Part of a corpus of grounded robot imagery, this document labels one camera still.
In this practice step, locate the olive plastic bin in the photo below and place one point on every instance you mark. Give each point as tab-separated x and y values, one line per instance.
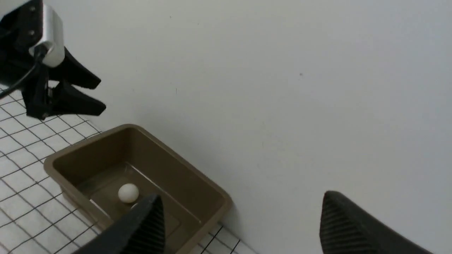
91	172

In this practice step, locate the white table-tennis ball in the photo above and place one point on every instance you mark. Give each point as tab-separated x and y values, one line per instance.
128	193

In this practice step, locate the white grid-pattern tablecloth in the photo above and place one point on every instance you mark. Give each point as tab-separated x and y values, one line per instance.
35	217

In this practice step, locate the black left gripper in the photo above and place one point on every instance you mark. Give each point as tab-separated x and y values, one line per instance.
25	73

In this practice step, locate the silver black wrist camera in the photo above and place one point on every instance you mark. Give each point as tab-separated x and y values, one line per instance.
52	37

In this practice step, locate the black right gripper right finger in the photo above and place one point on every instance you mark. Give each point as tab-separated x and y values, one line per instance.
346	228

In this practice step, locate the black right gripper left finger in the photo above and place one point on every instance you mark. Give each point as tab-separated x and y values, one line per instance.
140	231

